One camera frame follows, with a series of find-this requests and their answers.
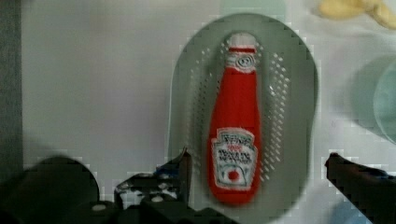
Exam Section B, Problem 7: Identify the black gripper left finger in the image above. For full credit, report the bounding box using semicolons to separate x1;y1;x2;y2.
114;147;192;209

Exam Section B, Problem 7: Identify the green plastic cup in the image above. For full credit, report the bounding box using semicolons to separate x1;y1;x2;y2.
351;55;396;144

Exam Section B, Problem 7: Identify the green oval strainer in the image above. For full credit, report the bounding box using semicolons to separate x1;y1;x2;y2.
168;0;318;224

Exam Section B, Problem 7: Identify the plush peeled banana toy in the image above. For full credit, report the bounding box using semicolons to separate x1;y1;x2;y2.
318;0;396;30

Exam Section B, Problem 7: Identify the black round container bottom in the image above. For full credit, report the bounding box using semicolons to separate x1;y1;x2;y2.
0;157;99;224

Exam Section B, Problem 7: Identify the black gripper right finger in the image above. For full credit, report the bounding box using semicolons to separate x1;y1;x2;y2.
325;153;396;224

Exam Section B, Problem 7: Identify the red plush ketchup bottle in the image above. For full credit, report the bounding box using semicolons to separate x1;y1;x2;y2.
206;33;262;205

